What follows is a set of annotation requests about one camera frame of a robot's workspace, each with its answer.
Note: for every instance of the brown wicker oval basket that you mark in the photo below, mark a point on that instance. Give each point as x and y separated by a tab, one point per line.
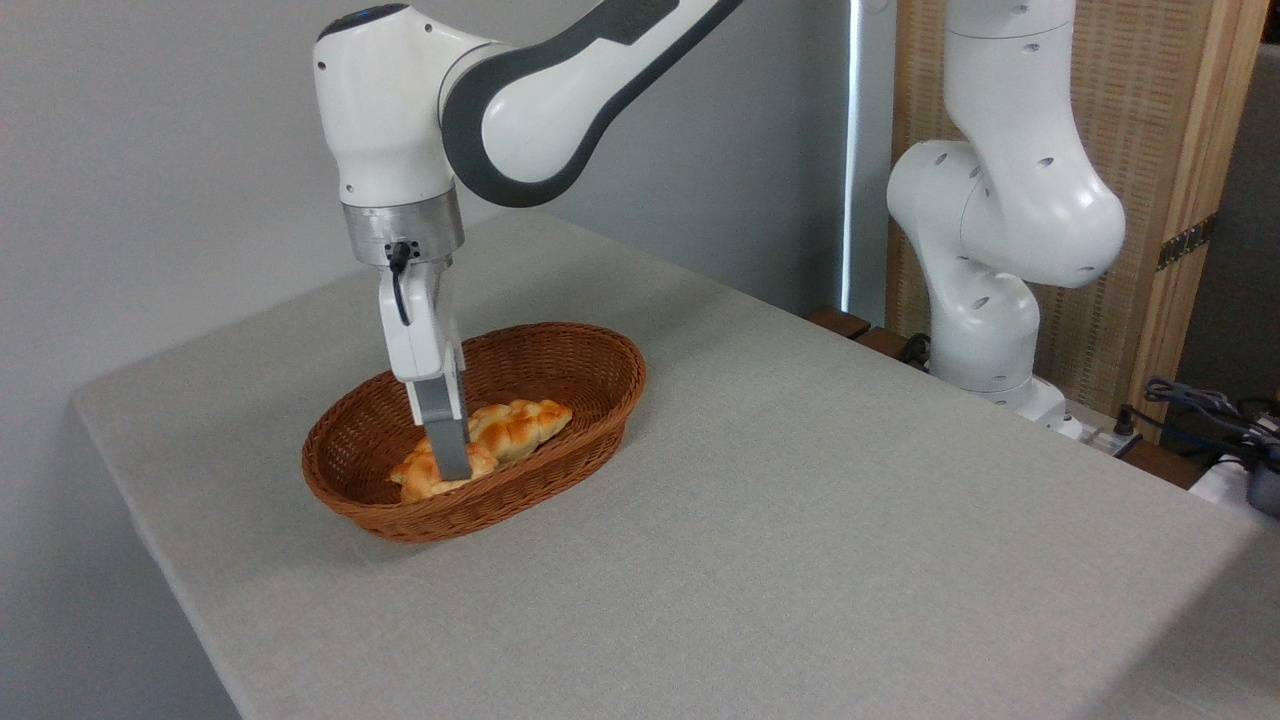
440	520

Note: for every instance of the round orange bread bun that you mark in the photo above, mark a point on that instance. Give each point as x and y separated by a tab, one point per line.
415	478

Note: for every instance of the metal screen hinge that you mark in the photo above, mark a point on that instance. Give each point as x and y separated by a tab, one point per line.
1187	243

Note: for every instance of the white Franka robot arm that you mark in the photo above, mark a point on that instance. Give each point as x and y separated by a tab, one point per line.
1010	200

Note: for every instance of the woven wooden folding screen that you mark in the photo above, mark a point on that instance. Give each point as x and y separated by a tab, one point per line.
1150	120

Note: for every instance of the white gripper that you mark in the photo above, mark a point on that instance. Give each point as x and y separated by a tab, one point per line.
425	330

